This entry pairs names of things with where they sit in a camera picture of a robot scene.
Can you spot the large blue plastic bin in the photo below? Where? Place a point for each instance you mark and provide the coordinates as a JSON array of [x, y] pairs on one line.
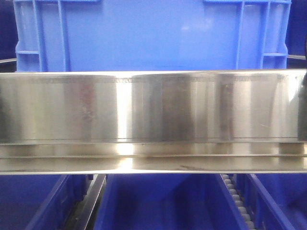
[[118, 35]]

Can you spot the lower middle blue bin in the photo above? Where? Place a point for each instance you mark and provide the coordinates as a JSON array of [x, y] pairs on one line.
[[168, 202]]

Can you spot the lower roller track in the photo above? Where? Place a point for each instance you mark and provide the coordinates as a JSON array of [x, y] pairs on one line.
[[238, 201]]

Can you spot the lower left metal track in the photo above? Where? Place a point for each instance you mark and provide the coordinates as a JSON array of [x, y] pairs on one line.
[[84, 213]]

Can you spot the lower right blue bin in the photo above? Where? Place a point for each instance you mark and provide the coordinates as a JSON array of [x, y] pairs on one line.
[[274, 201]]

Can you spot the lower left blue bin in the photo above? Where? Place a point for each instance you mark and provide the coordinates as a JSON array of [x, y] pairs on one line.
[[40, 202]]

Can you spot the steel shelf front rail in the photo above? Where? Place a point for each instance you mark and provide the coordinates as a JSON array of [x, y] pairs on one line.
[[220, 121]]

